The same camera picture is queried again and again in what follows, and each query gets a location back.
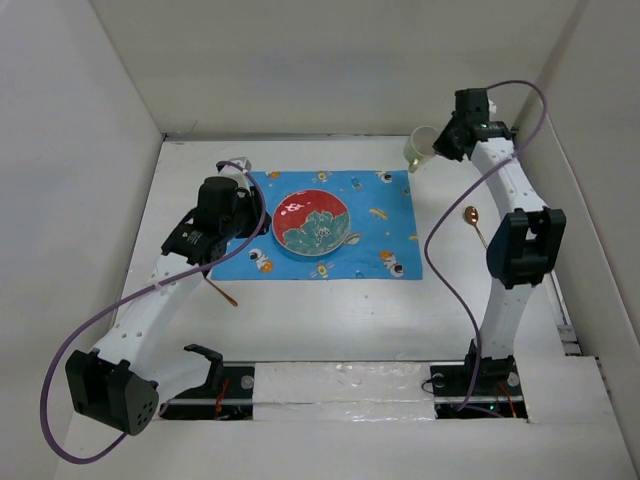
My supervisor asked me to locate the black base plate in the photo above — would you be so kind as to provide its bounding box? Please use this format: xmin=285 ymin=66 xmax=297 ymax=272
xmin=421 ymin=363 xmax=528 ymax=420
xmin=159 ymin=363 xmax=255 ymax=421

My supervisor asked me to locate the pale yellow mug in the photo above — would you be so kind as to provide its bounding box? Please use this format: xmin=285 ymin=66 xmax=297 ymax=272
xmin=403 ymin=125 xmax=439 ymax=173

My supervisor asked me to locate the copper fork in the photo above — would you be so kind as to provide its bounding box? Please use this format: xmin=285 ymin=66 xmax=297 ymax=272
xmin=205 ymin=278 xmax=239 ymax=307

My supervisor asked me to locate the blue space-print cloth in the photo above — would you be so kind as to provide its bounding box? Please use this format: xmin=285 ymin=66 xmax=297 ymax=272
xmin=211 ymin=170 xmax=422 ymax=281

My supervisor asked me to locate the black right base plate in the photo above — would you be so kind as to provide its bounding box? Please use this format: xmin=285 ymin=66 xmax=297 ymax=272
xmin=421 ymin=363 xmax=528 ymax=420

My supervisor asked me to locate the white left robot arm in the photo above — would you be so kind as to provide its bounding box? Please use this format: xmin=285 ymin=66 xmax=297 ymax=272
xmin=65 ymin=167 xmax=269 ymax=436

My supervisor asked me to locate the red and teal plate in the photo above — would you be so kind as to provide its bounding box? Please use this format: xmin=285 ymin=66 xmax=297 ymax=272
xmin=271 ymin=189 xmax=351 ymax=257

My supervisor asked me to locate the copper spoon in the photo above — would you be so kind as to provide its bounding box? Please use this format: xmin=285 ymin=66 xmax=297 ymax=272
xmin=463 ymin=205 xmax=488 ymax=249

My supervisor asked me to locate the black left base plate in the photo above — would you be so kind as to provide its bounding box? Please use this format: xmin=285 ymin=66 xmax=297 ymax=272
xmin=159 ymin=363 xmax=255 ymax=421

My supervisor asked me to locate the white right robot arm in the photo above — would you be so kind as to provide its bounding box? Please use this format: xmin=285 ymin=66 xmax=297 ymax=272
xmin=433 ymin=88 xmax=566 ymax=394

